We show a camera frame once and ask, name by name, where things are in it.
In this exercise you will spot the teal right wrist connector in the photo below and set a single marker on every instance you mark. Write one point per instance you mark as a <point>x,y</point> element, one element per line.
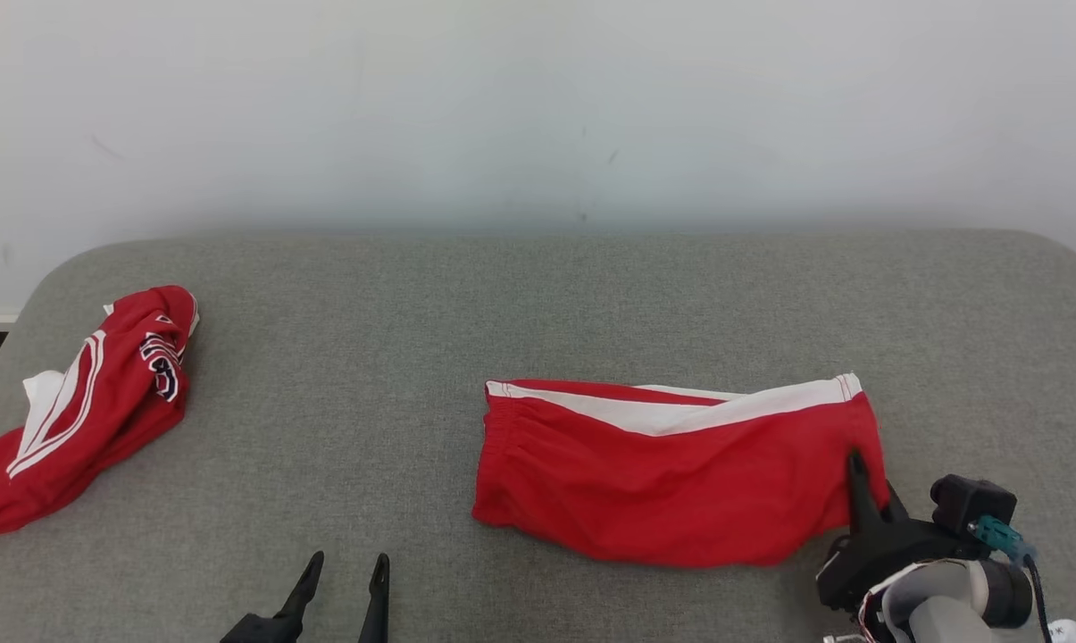
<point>1000,538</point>

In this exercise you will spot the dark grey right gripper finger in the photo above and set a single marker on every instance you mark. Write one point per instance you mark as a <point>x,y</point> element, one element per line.
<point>863,500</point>
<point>896,505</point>

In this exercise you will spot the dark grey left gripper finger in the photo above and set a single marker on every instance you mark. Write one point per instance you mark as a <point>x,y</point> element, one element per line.
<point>304,585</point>
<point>377,603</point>

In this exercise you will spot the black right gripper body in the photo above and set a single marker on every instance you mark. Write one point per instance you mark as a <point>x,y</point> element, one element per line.
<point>895,549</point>

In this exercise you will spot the red Bulls basketball jersey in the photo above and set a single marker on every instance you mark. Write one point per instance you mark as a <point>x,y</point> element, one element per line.
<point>82,420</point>

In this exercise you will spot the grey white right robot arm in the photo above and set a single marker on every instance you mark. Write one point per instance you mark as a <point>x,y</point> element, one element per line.
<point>948,603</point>

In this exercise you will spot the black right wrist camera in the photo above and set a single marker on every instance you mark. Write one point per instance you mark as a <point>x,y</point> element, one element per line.
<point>971,502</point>

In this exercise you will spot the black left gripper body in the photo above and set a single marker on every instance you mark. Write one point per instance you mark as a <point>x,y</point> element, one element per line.
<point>256,630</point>

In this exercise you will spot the red white-trimmed shorts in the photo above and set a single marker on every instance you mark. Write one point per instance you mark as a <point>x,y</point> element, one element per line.
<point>663,482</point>

